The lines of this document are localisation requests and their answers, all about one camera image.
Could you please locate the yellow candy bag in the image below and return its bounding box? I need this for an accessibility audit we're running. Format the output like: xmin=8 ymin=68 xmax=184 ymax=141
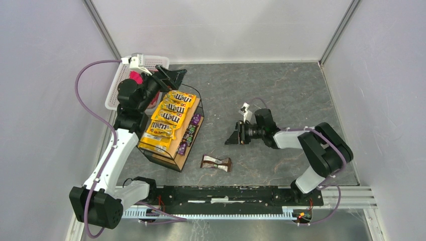
xmin=160 ymin=98 xmax=189 ymax=114
xmin=146 ymin=120 xmax=176 ymax=140
xmin=166 ymin=90 xmax=197 ymax=107
xmin=151 ymin=109 xmax=186 ymax=129
xmin=138 ymin=133 xmax=172 ymax=154

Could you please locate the brown candy bag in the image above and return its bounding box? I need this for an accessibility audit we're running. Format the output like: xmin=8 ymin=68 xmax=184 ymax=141
xmin=200 ymin=155 xmax=232 ymax=172

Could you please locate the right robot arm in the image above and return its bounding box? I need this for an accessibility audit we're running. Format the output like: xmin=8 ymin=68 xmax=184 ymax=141
xmin=225 ymin=108 xmax=354 ymax=200

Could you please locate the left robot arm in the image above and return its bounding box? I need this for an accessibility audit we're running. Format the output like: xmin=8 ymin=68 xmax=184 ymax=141
xmin=69 ymin=65 xmax=187 ymax=233

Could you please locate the yellow candy bag on shelf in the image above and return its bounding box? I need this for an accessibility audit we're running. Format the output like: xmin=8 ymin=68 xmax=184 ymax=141
xmin=166 ymin=90 xmax=197 ymax=107

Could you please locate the small purple candy bag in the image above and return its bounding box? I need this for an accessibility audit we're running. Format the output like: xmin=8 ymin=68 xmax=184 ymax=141
xmin=190 ymin=113 xmax=202 ymax=126

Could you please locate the pink cloth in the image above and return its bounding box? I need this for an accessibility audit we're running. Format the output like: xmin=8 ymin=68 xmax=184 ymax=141
xmin=129 ymin=71 xmax=160 ymax=108

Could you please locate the white plastic basket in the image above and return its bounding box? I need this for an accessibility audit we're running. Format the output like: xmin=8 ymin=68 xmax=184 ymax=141
xmin=104 ymin=55 xmax=170 ymax=111

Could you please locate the left corner aluminium profile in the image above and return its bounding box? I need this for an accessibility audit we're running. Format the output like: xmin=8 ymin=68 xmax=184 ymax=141
xmin=82 ymin=0 xmax=122 ymax=59

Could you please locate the corner aluminium profile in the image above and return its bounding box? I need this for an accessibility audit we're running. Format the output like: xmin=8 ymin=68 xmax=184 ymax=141
xmin=318 ymin=0 xmax=361 ymax=68
xmin=82 ymin=0 xmax=122 ymax=59

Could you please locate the right corner aluminium profile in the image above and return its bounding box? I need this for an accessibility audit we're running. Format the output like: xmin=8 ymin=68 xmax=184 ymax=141
xmin=318 ymin=0 xmax=361 ymax=68

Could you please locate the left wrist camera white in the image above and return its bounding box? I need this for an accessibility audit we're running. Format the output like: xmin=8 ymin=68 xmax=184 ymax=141
xmin=121 ymin=53 xmax=152 ymax=76

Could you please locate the wooden wire shelf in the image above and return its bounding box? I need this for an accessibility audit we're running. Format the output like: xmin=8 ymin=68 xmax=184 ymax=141
xmin=137 ymin=89 xmax=204 ymax=172

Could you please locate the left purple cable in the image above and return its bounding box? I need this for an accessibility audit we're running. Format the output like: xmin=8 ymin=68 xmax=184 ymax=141
xmin=74 ymin=60 xmax=123 ymax=239

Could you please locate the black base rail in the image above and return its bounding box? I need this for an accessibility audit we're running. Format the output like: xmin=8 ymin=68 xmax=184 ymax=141
xmin=145 ymin=186 xmax=324 ymax=215

